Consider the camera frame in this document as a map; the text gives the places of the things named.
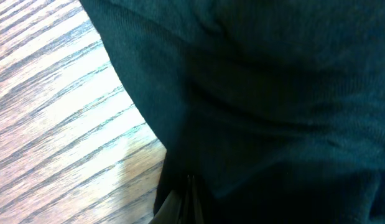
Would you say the black t-shirt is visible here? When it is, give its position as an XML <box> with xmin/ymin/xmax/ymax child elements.
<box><xmin>82</xmin><ymin>0</ymin><xmax>385</xmax><ymax>223</ymax></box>

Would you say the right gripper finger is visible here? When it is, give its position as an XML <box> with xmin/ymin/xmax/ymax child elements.
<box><xmin>149</xmin><ymin>176</ymin><xmax>198</xmax><ymax>224</ymax></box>

